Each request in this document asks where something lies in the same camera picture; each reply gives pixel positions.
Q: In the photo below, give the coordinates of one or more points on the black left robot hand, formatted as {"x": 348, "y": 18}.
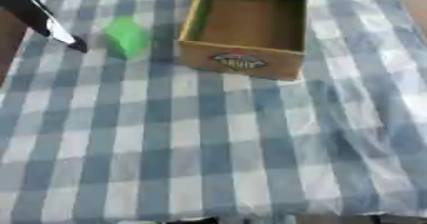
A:
{"x": 25, "y": 10}

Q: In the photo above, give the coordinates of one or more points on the tan cardboard box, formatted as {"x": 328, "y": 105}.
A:
{"x": 239, "y": 62}

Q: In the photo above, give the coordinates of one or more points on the green block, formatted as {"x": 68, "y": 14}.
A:
{"x": 127, "y": 37}

